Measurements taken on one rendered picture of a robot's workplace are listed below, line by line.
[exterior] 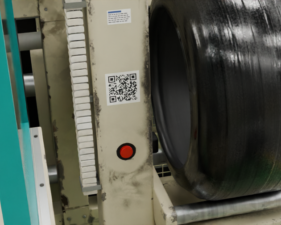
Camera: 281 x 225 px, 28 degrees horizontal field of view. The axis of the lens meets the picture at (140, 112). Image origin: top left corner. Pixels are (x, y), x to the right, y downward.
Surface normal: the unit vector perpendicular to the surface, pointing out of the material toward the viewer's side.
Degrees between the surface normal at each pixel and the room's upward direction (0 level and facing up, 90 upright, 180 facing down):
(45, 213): 0
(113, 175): 90
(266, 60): 60
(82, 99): 90
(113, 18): 90
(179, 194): 0
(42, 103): 95
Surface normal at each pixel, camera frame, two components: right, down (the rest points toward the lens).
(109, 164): 0.22, 0.41
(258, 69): 0.18, -0.03
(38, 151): -0.04, -0.90
